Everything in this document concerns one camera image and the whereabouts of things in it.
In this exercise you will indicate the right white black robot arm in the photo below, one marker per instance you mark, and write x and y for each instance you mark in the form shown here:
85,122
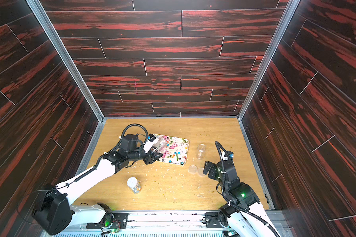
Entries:
243,215

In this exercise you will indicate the left white-lidded candy jar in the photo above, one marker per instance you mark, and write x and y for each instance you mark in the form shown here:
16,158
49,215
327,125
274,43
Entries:
134,184

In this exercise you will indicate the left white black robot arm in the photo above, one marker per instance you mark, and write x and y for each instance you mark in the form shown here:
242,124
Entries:
54,208

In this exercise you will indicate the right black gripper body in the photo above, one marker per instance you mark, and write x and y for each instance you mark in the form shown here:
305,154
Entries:
213,169

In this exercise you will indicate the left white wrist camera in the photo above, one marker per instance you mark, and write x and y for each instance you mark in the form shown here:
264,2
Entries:
151,140

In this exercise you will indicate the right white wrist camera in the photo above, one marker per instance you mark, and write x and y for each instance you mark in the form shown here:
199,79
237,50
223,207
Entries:
227,157

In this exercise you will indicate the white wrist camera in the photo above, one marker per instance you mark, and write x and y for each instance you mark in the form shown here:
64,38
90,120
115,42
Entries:
151,140
227,157

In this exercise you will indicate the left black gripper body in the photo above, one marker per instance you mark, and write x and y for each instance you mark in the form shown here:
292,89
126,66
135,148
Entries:
147,157

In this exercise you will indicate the metal front rail frame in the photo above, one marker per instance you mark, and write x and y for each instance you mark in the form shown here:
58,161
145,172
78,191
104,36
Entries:
154,223

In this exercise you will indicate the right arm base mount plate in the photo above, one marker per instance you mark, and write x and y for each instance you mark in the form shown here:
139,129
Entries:
215,220

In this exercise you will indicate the clear candy jar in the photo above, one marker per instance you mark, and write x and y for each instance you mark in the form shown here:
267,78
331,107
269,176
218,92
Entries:
161,145
201,148

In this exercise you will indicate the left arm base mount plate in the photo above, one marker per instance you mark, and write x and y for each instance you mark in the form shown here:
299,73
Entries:
111,221

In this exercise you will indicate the floral pink rectangular tray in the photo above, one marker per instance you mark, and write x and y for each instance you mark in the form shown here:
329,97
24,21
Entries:
176,150

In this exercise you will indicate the clear plastic jar lid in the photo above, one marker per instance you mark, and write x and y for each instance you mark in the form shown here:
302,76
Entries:
193,169

